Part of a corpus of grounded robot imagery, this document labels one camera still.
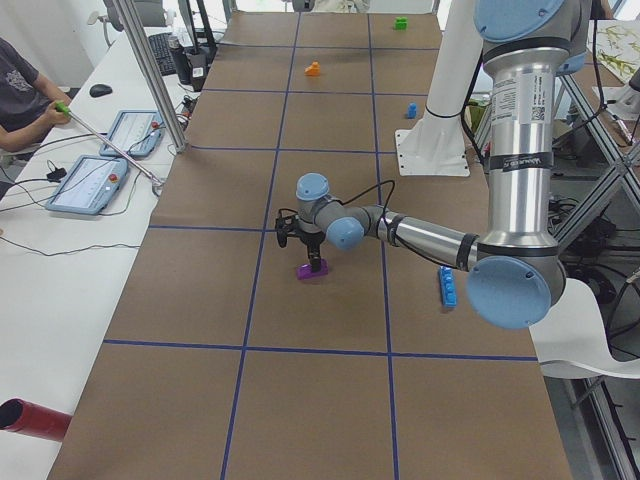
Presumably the black keyboard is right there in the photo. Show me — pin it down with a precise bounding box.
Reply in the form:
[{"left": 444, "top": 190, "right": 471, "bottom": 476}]
[{"left": 147, "top": 32, "right": 176, "bottom": 76}]

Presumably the small blue block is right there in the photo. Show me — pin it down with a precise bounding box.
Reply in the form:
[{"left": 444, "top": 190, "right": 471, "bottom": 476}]
[{"left": 405, "top": 102, "right": 418, "bottom": 119}]

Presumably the long blue block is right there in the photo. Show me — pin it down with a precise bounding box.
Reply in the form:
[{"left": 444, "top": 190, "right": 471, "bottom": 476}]
[{"left": 438, "top": 266, "right": 458, "bottom": 308}]

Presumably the teach pendant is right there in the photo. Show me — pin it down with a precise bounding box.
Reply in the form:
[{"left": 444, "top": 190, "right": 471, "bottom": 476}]
[
  {"left": 45, "top": 155, "right": 129, "bottom": 215},
  {"left": 106, "top": 110, "right": 164, "bottom": 158}
]

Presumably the green handled metal rod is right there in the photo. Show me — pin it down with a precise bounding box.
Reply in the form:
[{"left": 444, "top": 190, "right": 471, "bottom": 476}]
[{"left": 54, "top": 101, "right": 164, "bottom": 187}]

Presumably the white camera pedestal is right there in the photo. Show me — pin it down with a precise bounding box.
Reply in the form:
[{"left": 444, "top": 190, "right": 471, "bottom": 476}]
[{"left": 395, "top": 0, "right": 483, "bottom": 177}]

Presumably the green block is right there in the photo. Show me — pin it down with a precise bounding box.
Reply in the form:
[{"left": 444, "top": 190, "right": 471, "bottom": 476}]
[{"left": 393, "top": 17, "right": 408, "bottom": 30}]

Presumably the purple trapezoid block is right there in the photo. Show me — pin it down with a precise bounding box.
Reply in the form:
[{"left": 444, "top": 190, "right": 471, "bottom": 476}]
[{"left": 296, "top": 259, "right": 329, "bottom": 280}]

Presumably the red cylinder bottle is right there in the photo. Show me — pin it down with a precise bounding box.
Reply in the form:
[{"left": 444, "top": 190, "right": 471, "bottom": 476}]
[{"left": 1, "top": 398, "right": 72, "bottom": 442}]

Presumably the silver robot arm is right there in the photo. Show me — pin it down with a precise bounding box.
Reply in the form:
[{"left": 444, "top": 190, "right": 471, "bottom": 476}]
[{"left": 276, "top": 1, "right": 591, "bottom": 329}]

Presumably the near teach pendant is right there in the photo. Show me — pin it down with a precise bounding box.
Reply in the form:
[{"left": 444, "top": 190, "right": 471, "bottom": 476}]
[{"left": 45, "top": 155, "right": 129, "bottom": 215}]

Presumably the black water bottle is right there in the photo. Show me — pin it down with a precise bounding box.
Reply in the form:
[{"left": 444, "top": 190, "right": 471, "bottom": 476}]
[{"left": 167, "top": 34, "right": 191, "bottom": 85}]

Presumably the aluminium frame post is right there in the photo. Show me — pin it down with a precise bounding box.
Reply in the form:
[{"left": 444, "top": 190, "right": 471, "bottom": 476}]
[{"left": 113, "top": 0, "right": 187, "bottom": 153}]

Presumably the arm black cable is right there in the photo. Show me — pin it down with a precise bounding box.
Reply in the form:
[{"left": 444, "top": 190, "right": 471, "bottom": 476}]
[{"left": 344, "top": 179, "right": 471, "bottom": 274}]

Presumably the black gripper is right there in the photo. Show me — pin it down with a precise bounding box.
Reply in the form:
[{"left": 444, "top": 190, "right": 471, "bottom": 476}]
[{"left": 299, "top": 231, "right": 325, "bottom": 273}]

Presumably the black computer mouse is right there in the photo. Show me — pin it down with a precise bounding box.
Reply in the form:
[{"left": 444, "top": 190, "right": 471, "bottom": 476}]
[{"left": 89, "top": 83, "right": 113, "bottom": 98}]

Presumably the seated person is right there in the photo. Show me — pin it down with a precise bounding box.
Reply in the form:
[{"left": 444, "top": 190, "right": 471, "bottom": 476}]
[{"left": 1, "top": 39, "right": 71, "bottom": 153}]

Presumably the far teach pendant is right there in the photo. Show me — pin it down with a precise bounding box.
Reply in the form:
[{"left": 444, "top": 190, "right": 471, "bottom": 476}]
[{"left": 106, "top": 110, "right": 164, "bottom": 158}]

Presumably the white chair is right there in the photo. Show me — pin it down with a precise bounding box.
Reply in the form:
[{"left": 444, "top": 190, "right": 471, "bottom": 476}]
[{"left": 529, "top": 279, "right": 639, "bottom": 380}]

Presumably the orange trapezoid block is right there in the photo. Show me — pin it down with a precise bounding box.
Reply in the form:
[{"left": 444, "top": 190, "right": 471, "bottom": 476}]
[{"left": 304, "top": 61, "right": 321, "bottom": 77}]

